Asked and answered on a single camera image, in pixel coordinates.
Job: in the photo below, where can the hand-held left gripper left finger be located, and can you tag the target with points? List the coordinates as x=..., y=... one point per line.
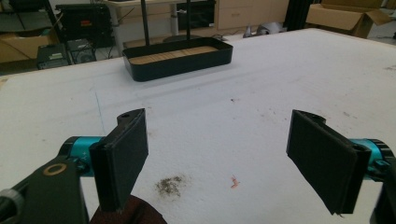
x=120, y=158

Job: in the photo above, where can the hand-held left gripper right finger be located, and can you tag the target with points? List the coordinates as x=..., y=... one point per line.
x=323, y=161

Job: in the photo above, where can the dark red cloth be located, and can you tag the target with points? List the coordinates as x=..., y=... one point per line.
x=140, y=213

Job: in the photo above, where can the black speaker box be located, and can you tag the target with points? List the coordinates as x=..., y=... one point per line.
x=81, y=52

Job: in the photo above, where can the black tray with wooden bottom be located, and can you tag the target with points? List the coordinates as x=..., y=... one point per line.
x=183, y=63

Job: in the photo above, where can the black electronic device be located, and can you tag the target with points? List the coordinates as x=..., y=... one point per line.
x=52, y=56

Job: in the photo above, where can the large black equipment case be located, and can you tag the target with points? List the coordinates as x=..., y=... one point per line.
x=85, y=25

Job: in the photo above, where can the black stand pole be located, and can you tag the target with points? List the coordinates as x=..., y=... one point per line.
x=188, y=18
x=145, y=21

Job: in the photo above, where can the grey crumpled bag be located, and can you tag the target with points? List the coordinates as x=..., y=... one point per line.
x=264, y=29

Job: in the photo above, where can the open cardboard box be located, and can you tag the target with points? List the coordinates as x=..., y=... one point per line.
x=339, y=17

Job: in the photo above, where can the flat cardboard box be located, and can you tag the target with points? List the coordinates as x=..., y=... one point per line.
x=21, y=46

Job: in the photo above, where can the black curtain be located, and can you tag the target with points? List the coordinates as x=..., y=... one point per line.
x=297, y=14

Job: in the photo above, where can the light wooden desk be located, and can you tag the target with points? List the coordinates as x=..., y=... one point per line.
x=137, y=3

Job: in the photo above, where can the light wooden cabinet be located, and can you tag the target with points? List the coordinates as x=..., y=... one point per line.
x=249, y=14

